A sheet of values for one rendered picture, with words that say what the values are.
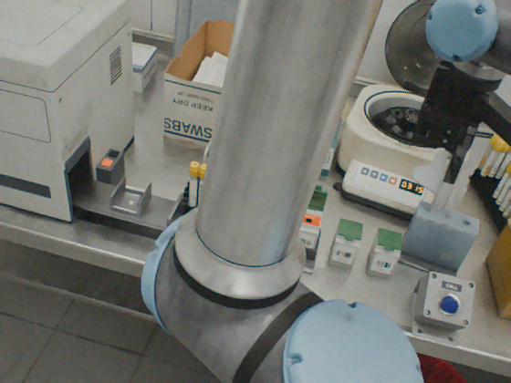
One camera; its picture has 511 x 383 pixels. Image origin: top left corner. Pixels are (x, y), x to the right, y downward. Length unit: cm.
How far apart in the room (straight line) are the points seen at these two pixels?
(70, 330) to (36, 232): 97
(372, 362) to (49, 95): 56
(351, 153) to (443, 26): 48
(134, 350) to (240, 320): 138
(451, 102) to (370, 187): 29
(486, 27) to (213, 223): 35
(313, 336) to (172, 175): 65
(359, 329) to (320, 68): 22
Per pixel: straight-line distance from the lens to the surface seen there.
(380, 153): 103
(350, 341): 45
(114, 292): 162
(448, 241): 94
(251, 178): 37
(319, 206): 88
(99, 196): 93
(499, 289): 97
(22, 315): 195
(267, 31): 32
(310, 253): 89
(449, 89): 79
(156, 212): 90
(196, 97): 106
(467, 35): 62
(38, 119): 83
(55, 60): 79
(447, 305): 84
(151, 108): 122
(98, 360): 181
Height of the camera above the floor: 154
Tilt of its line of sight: 41 degrees down
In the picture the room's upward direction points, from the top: 9 degrees clockwise
